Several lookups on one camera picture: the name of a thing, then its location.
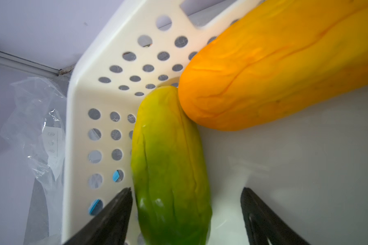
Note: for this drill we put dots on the orange mango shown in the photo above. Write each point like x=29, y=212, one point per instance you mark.
x=279, y=59

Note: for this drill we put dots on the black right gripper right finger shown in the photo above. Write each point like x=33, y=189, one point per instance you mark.
x=263, y=226

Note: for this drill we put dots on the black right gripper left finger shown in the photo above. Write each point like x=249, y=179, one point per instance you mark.
x=110, y=225

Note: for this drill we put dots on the green yellow mango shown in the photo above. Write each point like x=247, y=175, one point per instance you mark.
x=169, y=173

